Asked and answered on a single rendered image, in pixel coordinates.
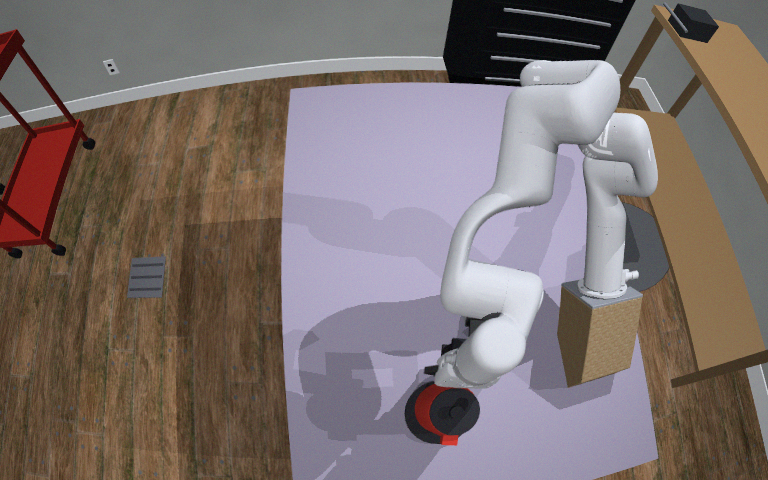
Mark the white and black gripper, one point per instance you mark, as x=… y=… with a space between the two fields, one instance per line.
x=446 y=376

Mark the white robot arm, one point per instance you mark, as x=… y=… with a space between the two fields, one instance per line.
x=537 y=120

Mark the dark grey round disk with center stud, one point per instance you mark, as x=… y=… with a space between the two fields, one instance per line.
x=414 y=426

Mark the red kettle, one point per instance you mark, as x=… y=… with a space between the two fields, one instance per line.
x=438 y=408

